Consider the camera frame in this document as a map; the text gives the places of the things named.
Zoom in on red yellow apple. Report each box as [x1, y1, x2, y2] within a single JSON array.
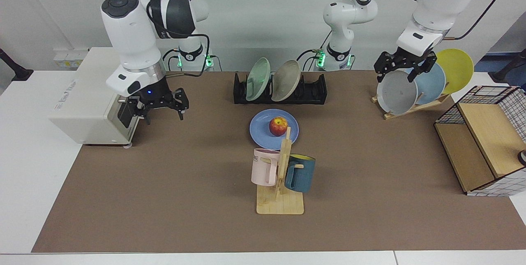
[[269, 117, 288, 137]]

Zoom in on light blue plate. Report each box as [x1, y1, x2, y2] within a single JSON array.
[[405, 62, 446, 105]]

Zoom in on grey plate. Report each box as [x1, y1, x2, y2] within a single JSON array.
[[376, 70, 419, 115]]

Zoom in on wooden plate rack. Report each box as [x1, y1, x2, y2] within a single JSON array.
[[371, 92, 450, 120]]

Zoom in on yellow plate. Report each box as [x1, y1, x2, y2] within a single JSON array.
[[435, 48, 474, 94]]

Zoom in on black dish rack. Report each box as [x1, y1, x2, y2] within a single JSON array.
[[233, 72, 328, 105]]

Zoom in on pale green plate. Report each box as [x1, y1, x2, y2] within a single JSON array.
[[245, 58, 272, 102]]

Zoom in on beige plate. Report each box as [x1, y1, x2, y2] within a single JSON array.
[[271, 60, 302, 102]]

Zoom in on pale toaster oven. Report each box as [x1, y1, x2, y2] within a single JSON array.
[[48, 47, 142, 148]]

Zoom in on black stand foot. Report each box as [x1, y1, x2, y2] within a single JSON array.
[[0, 48, 34, 81], [488, 48, 526, 83]]

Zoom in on brown table cloth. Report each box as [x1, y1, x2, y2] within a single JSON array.
[[31, 71, 526, 253]]

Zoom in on pink cup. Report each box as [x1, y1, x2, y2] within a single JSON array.
[[251, 148, 281, 187]]

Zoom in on dark teal cup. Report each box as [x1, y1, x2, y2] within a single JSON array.
[[284, 154, 316, 194]]

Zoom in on wooden cup stand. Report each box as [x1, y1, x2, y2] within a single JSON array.
[[256, 127, 305, 215]]

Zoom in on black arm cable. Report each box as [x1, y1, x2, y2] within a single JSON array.
[[444, 0, 505, 40], [136, 0, 211, 78]]

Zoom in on wire basket with wooden floor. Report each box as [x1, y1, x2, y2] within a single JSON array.
[[434, 85, 526, 197]]

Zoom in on white wall socket box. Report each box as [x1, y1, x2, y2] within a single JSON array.
[[53, 48, 90, 70]]

